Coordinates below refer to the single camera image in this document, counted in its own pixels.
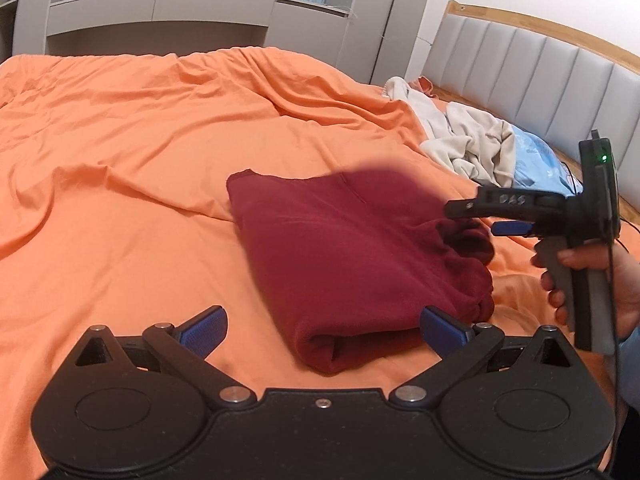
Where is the dark red long-sleeve shirt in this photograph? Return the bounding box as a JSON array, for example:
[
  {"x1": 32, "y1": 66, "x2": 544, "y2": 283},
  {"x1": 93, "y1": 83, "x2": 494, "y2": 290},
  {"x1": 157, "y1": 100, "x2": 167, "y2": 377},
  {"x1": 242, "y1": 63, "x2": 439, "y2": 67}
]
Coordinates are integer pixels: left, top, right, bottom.
[{"x1": 227, "y1": 168, "x2": 495, "y2": 375}]

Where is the person's right hand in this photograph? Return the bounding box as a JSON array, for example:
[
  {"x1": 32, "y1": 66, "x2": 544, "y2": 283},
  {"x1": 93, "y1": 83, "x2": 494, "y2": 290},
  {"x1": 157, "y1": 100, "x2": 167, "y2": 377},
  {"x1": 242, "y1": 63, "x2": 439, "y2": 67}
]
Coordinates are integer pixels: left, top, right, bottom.
[{"x1": 530, "y1": 242, "x2": 640, "y2": 340}]

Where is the light blue garment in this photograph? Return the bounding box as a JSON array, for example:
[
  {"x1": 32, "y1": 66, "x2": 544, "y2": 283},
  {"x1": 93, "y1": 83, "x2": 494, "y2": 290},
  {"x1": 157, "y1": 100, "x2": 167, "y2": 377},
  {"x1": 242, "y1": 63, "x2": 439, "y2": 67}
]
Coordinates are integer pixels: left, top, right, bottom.
[{"x1": 512, "y1": 126, "x2": 582, "y2": 196}]

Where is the beige cream garment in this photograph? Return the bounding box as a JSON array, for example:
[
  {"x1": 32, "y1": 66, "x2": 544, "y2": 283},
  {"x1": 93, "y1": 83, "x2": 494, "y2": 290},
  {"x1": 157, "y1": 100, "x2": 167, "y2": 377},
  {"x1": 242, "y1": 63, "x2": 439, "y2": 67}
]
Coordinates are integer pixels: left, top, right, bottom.
[{"x1": 383, "y1": 76, "x2": 516, "y2": 188}]

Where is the grey padded headboard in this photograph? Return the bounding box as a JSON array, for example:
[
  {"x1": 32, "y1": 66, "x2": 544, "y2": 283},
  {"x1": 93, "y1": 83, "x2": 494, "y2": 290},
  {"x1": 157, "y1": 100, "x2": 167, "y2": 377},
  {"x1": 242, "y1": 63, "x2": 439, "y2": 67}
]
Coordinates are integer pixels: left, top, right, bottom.
[{"x1": 423, "y1": 0, "x2": 639, "y2": 204}]

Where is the orange bed duvet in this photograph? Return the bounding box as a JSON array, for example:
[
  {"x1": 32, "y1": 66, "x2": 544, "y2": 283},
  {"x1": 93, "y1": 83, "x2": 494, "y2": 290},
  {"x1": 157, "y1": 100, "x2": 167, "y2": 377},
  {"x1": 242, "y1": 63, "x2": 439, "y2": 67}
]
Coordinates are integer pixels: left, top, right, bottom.
[{"x1": 1, "y1": 47, "x2": 617, "y2": 479}]

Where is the grey built-in wardrobe unit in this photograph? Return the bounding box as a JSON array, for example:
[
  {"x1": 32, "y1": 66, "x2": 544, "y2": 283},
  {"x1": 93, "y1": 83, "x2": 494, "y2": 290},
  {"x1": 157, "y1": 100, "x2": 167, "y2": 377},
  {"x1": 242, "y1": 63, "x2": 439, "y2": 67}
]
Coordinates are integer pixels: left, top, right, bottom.
[{"x1": 1, "y1": 0, "x2": 427, "y2": 84}]

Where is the black cable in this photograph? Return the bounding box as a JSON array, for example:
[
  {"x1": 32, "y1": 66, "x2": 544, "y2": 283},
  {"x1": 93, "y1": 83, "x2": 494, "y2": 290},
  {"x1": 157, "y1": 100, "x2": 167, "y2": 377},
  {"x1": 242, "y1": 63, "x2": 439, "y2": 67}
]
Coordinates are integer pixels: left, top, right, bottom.
[{"x1": 560, "y1": 159, "x2": 640, "y2": 470}]

